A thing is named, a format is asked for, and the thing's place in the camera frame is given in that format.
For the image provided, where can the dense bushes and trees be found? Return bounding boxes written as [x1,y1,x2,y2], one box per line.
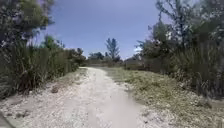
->
[123,0,224,99]

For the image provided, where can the tall thin tree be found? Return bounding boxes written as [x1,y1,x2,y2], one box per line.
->
[105,37,122,63]

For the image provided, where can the pale gravel path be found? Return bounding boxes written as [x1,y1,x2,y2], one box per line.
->
[0,66,174,128]

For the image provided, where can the dry grass verge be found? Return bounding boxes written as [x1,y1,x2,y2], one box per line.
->
[101,66,224,128]

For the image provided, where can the narrow dry grass strip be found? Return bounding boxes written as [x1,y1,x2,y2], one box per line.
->
[43,67,88,93]

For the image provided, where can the tall reed bushes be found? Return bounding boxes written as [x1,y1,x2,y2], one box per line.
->
[0,0,88,101]

